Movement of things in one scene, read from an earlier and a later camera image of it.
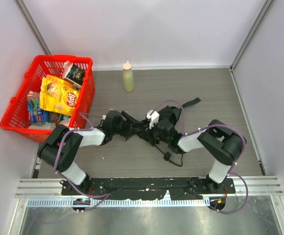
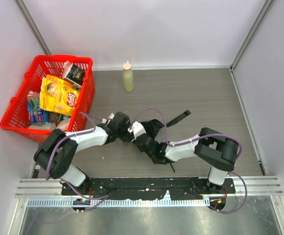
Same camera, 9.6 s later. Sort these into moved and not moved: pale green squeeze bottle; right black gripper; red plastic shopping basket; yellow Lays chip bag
Moved: right black gripper
Not moved: red plastic shopping basket; yellow Lays chip bag; pale green squeeze bottle
